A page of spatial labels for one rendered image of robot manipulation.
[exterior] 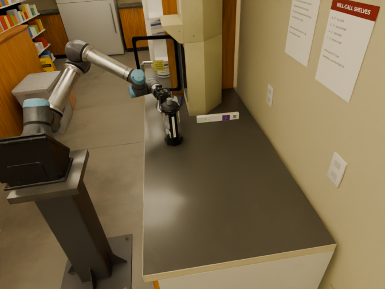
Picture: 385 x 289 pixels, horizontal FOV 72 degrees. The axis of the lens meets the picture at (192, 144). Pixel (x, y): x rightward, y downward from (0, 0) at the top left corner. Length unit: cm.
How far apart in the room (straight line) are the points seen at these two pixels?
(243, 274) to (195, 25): 123
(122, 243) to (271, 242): 144
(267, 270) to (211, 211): 30
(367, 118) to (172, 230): 77
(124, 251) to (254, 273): 130
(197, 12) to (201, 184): 90
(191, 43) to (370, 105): 101
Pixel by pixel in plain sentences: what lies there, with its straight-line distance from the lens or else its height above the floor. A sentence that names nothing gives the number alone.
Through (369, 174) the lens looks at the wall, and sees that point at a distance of 96.
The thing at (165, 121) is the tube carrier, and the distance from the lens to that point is 141.
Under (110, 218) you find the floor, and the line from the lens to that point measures 248.
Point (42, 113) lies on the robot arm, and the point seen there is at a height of 123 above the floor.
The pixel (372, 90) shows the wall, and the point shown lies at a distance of 91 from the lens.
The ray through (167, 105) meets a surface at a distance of 138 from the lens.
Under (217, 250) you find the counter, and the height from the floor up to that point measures 94.
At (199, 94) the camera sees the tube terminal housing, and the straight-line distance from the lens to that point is 170.
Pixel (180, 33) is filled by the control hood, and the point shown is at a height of 146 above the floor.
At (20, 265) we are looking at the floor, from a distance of 252.
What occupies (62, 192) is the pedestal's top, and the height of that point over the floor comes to 93.
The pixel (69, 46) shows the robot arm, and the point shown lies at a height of 145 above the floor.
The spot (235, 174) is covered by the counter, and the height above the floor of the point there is 94.
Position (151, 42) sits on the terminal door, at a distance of 192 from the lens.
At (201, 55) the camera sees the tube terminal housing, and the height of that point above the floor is 133.
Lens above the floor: 181
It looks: 36 degrees down
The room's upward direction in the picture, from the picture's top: 4 degrees counter-clockwise
